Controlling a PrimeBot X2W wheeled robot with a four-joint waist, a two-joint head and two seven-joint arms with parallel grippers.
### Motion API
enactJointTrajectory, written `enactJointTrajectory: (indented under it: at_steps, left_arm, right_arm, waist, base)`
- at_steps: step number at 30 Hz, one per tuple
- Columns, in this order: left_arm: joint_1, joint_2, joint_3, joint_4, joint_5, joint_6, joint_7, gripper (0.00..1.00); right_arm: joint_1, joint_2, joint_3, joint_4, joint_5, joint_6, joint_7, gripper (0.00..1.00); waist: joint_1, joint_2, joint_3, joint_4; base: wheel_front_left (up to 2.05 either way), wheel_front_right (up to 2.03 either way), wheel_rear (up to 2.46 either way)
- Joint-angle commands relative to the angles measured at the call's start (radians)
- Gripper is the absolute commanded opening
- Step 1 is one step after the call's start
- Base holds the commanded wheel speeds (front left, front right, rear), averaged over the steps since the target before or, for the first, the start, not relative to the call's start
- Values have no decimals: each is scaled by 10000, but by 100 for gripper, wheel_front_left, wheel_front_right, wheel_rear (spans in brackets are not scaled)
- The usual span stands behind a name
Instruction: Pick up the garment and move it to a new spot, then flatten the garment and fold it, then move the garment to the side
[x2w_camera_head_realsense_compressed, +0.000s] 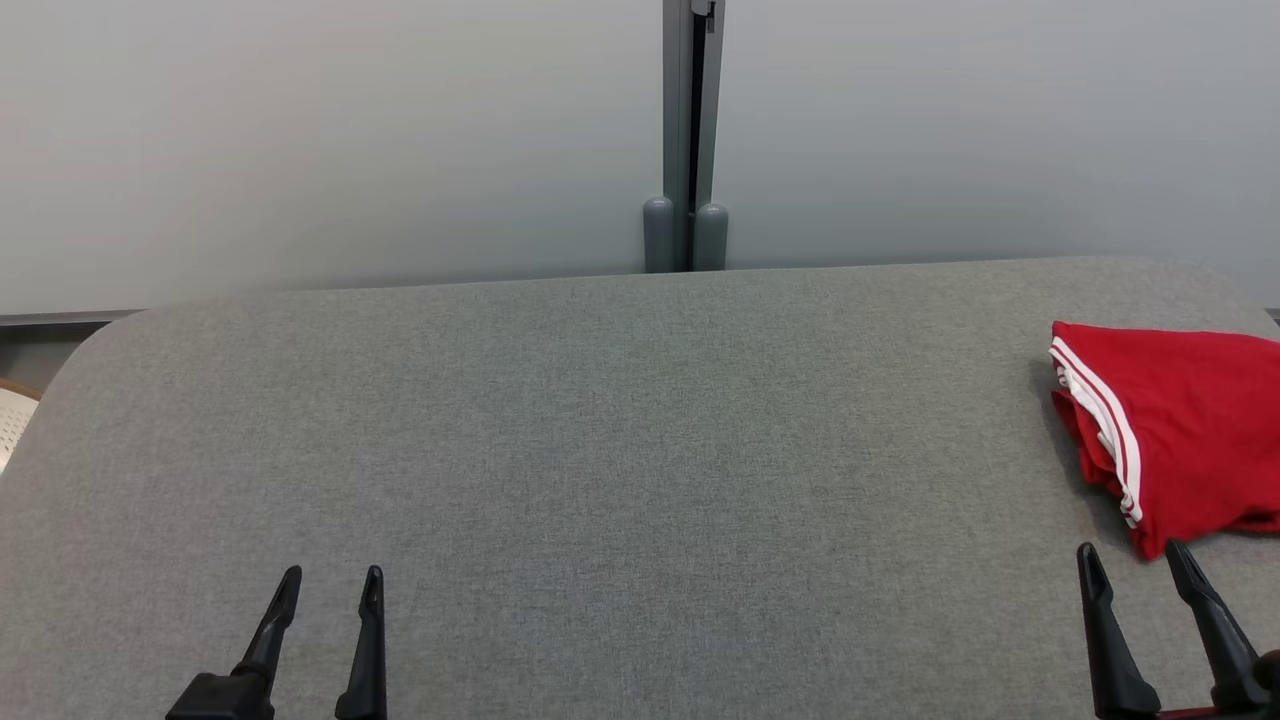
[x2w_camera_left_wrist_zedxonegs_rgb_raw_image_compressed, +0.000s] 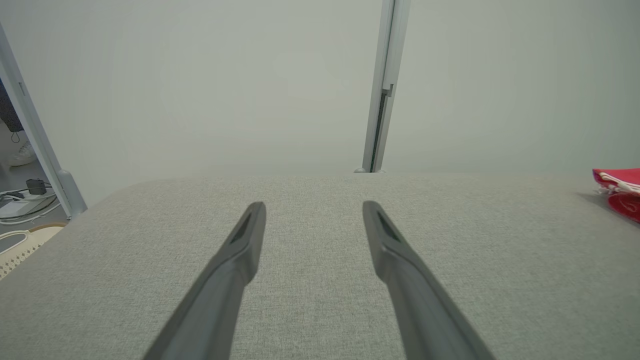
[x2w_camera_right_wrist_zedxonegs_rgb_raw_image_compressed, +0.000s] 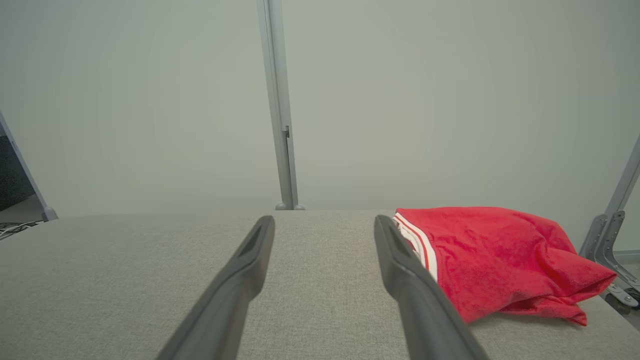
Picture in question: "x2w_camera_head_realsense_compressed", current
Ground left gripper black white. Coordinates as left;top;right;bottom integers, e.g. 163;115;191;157
164;565;389;720

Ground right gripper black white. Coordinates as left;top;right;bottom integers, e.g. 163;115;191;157
1075;537;1280;720

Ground red Bulls jersey white sleeves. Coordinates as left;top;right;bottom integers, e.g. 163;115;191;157
1048;320;1280;561

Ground white perforated chair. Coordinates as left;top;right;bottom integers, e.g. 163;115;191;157
0;377;44;473

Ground grey cylindrical post cap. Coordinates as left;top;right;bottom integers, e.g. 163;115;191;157
642;196;676;274
693;202;730;272

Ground grey partition post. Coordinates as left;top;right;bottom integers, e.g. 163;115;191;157
662;0;725;273

